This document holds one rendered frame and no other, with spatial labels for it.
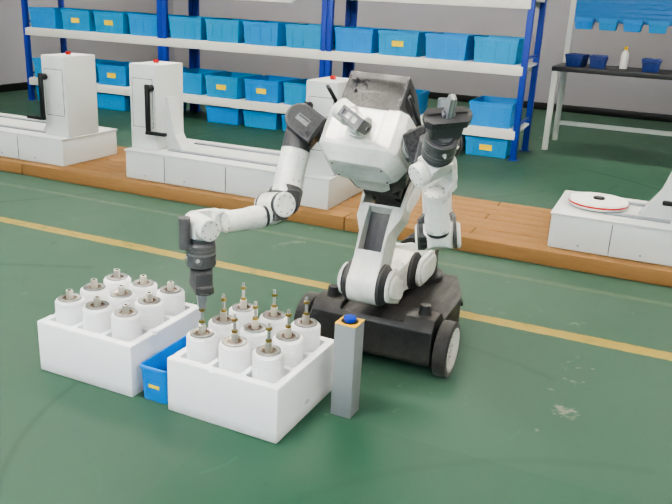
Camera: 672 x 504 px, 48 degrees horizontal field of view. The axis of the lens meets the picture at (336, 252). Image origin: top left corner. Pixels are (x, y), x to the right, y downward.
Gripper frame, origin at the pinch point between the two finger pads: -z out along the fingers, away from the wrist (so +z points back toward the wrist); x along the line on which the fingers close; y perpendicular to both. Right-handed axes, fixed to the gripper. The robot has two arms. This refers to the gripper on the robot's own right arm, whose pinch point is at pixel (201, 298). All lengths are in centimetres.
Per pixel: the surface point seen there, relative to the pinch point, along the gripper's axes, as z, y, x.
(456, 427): -37, -71, -38
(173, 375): -23.9, 9.3, -1.2
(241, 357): -14.6, -8.6, -13.6
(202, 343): -12.8, 1.0, -4.6
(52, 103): 11, 20, 336
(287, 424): -33.3, -19.7, -24.4
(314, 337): -14.8, -34.6, -6.8
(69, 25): 45, -21, 672
